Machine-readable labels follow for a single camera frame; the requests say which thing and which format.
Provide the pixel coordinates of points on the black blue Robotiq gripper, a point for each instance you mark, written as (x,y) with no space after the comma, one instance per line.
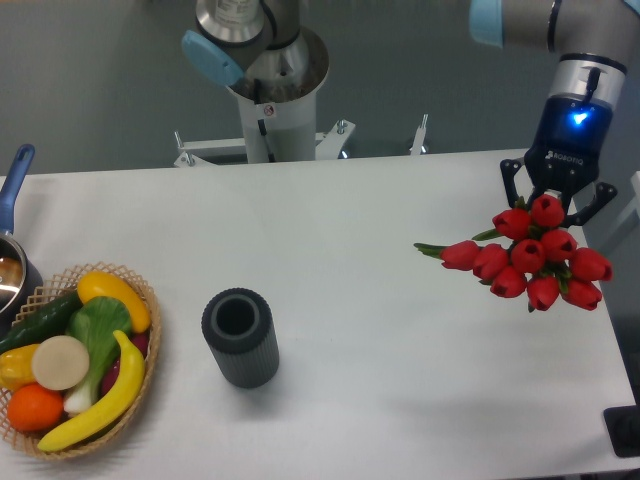
(564,156)

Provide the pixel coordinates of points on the red tulip bouquet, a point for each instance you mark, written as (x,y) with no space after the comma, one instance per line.
(529,251)

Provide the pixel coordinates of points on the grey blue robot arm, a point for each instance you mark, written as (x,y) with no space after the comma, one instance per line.
(593,39)

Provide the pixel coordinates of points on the dark grey ribbed vase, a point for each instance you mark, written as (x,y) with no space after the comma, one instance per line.
(237,325)

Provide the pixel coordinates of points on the black device at edge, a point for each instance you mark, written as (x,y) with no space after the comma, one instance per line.
(623,428)

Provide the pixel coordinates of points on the dark purple eggplant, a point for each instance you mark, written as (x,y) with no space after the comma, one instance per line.
(127,373)

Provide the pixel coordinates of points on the yellow squash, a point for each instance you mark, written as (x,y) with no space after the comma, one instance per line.
(102,284)

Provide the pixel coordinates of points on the green bok choy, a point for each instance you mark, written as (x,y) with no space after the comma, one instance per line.
(93,325)

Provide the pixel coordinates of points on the yellow banana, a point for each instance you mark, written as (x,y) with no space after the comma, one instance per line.
(86,424)

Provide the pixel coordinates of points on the woven wicker basket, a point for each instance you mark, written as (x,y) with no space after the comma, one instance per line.
(58,285)

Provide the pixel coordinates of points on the green cucumber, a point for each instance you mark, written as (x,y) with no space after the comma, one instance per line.
(48,321)

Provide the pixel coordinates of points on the beige round disc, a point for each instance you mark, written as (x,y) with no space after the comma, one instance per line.
(60,363)

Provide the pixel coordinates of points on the yellow bell pepper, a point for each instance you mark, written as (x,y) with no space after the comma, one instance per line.
(16,370)

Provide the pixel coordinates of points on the orange fruit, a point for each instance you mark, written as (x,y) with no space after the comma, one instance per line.
(33,408)

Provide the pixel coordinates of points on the white frame at right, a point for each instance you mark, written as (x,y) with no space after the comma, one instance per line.
(624,223)

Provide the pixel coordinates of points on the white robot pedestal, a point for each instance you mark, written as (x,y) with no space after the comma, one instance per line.
(276,98)

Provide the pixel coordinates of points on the blue handled saucepan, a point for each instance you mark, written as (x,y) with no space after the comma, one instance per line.
(19,277)

